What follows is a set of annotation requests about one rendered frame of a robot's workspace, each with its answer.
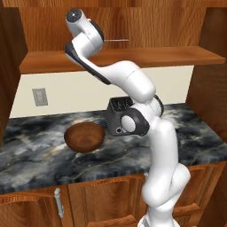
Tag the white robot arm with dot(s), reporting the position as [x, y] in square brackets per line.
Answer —
[161, 153]

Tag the brown wooden bowl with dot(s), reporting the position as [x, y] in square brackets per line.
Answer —
[84, 139]

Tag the wooden upper cabinet body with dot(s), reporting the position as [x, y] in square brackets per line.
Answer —
[165, 56]

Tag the wooden lower cabinet door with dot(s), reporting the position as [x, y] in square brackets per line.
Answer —
[26, 211]
[204, 189]
[109, 201]

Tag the wooden cabinet door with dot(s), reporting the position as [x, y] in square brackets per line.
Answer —
[109, 201]
[153, 26]
[26, 211]
[204, 189]

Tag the wooden upper cabinet door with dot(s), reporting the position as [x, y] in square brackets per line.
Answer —
[153, 26]

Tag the tall wooden side cabinet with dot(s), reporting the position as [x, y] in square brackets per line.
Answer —
[211, 88]
[10, 74]

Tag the black toaster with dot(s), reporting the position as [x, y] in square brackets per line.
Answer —
[113, 118]

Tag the grey wall outlet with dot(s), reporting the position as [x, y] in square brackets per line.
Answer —
[40, 97]

